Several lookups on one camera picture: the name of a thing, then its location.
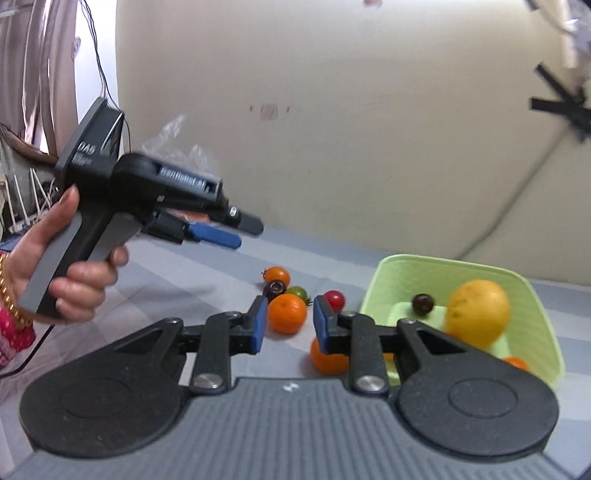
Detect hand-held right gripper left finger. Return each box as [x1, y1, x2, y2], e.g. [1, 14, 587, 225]
[113, 295, 269, 394]

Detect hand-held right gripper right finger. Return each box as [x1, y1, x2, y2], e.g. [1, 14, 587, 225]
[312, 295, 468, 396]

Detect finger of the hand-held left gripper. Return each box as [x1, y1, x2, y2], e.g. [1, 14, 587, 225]
[185, 222, 243, 251]
[228, 205, 265, 236]

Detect light green plastic basket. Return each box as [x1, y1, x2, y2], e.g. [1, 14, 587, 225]
[358, 254, 567, 393]

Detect person's left hand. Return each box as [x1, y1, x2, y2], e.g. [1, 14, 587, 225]
[8, 185, 130, 324]

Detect orange cherry tomato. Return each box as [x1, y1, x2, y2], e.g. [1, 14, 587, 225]
[262, 266, 291, 288]

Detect clear plastic bag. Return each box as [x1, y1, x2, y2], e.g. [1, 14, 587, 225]
[141, 114, 221, 180]

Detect white rack rods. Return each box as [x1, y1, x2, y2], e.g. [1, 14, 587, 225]
[0, 167, 63, 236]

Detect beige curtain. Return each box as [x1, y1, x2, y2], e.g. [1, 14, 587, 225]
[0, 0, 116, 158]

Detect large yellow citrus fruit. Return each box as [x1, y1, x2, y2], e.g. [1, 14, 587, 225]
[444, 280, 512, 350]

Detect pink patterned clothing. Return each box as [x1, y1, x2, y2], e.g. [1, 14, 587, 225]
[0, 308, 37, 367]

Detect black tape strips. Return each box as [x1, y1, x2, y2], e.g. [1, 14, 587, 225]
[529, 64, 591, 144]

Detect black cable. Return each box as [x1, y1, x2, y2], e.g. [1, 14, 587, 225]
[86, 0, 122, 112]

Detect gold bracelet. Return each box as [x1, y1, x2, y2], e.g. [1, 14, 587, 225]
[0, 253, 34, 329]

